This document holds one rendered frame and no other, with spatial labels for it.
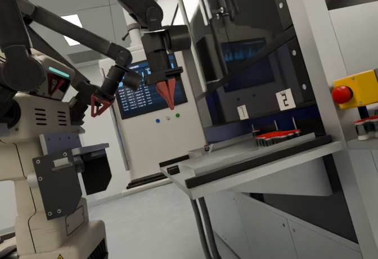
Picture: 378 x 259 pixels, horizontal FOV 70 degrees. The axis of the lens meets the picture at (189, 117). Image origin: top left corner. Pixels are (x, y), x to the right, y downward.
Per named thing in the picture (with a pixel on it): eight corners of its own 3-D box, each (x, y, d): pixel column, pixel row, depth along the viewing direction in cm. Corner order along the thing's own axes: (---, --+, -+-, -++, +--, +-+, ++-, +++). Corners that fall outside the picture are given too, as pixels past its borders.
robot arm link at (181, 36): (136, 9, 72) (144, 7, 65) (176, 5, 76) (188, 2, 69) (144, 55, 77) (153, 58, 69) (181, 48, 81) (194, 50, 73)
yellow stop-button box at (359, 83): (363, 103, 67) (355, 75, 67) (390, 98, 60) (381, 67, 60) (338, 110, 65) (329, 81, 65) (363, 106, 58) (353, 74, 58)
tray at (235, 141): (254, 139, 133) (252, 132, 133) (283, 137, 108) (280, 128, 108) (189, 158, 126) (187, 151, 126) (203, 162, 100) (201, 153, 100)
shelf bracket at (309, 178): (325, 192, 79) (313, 149, 79) (333, 194, 76) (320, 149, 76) (217, 232, 71) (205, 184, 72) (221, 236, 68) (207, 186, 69)
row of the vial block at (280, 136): (262, 148, 93) (259, 135, 93) (292, 149, 75) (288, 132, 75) (257, 150, 92) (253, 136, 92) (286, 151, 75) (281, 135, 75)
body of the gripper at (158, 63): (184, 72, 70) (176, 45, 70) (145, 82, 68) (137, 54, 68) (180, 78, 76) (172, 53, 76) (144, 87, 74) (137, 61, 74)
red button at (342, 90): (345, 101, 64) (340, 85, 64) (359, 99, 60) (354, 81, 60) (332, 105, 63) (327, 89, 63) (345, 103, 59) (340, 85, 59)
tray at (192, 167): (270, 145, 98) (267, 135, 98) (317, 145, 72) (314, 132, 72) (180, 172, 90) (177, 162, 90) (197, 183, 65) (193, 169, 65)
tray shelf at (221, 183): (251, 142, 138) (250, 139, 138) (368, 140, 70) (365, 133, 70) (160, 171, 127) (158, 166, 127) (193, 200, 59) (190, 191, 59)
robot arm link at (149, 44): (138, 39, 74) (141, 29, 69) (162, 35, 76) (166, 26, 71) (145, 63, 74) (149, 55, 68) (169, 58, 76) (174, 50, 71)
